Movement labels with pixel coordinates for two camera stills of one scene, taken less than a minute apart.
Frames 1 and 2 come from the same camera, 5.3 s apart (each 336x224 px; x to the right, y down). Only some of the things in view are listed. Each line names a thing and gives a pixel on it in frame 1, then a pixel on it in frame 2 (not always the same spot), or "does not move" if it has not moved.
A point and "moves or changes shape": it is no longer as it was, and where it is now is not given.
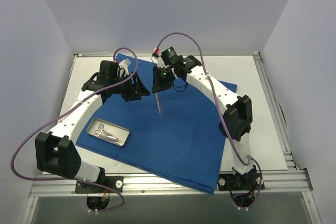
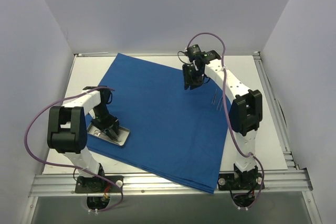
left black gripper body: (132, 88) → (105, 123)
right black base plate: (239, 182) does not move
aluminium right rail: (290, 158) does not move
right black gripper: (163, 82) → (192, 80)
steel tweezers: (160, 109) moves or changes shape
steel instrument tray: (108, 131) does not move
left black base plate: (115, 182) does not move
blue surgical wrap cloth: (176, 132) does not move
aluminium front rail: (138, 183) does not move
